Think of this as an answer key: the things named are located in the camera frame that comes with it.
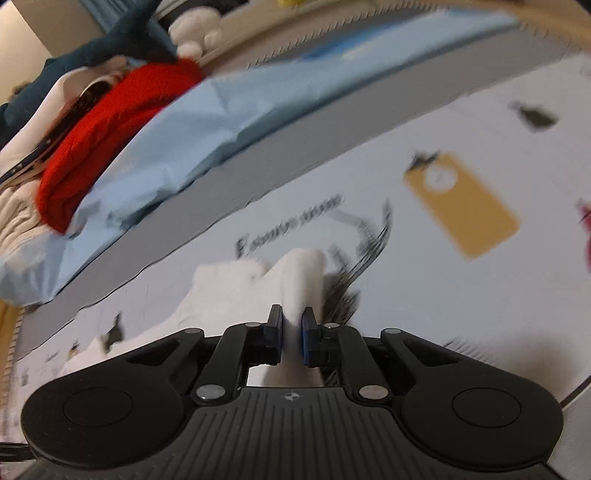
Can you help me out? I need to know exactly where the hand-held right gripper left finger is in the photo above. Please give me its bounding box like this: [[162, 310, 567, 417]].
[[122, 305, 284, 407]]

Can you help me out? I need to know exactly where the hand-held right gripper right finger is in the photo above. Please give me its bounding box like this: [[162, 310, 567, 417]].
[[300, 307, 455, 403]]

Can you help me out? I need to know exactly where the white long-sleeved shirt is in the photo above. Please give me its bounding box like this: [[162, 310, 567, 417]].
[[62, 248, 327, 389]]

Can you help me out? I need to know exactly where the light blue duvet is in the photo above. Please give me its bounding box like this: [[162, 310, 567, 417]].
[[0, 8, 519, 306]]

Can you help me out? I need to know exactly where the red folded blanket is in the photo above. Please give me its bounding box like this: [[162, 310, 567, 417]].
[[36, 58, 206, 234]]

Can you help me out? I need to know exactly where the cream folded blanket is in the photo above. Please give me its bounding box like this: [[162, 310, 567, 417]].
[[0, 184, 57, 260]]

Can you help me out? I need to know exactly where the dark patterned folded blanket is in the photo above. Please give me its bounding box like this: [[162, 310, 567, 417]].
[[0, 79, 117, 185]]

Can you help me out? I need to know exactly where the white folded quilt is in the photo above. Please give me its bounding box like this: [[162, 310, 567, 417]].
[[0, 54, 127, 185]]

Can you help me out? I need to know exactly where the white plush toy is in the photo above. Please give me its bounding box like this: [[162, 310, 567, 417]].
[[168, 0, 228, 59]]

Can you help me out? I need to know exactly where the dark teal shark plush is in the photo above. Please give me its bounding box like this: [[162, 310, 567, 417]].
[[0, 0, 182, 136]]

